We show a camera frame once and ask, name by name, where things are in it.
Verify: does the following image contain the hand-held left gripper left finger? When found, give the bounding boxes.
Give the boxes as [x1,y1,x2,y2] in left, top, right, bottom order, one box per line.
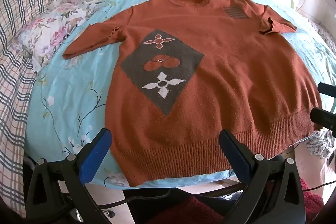
[26,128,126,224]

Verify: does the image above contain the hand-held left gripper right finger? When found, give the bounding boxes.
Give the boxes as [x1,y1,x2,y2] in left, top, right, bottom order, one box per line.
[219,129,306,224]

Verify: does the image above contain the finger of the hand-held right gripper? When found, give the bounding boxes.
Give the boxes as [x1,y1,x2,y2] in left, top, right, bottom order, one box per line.
[318,83,336,99]
[310,108,336,133]

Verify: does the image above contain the orange knit sweater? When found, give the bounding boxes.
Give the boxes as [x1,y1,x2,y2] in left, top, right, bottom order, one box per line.
[62,0,323,187]

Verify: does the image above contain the grey floral cloth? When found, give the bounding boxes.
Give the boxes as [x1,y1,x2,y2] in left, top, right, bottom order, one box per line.
[306,130,336,159]
[312,21,336,47]

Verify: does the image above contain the light blue floral bedsheet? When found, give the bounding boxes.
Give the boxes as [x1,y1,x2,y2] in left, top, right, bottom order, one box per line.
[25,0,336,189]

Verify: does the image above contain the red fuzzy clothing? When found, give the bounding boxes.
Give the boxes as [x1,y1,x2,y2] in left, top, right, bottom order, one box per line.
[160,178,326,224]

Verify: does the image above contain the plaid blanket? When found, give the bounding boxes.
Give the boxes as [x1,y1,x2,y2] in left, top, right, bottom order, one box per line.
[0,0,62,219]

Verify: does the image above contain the floral white pillow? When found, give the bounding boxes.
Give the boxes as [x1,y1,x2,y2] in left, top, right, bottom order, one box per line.
[20,0,97,72]

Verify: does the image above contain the thin black cable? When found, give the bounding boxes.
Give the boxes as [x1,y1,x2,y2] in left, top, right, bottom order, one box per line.
[302,181,331,191]

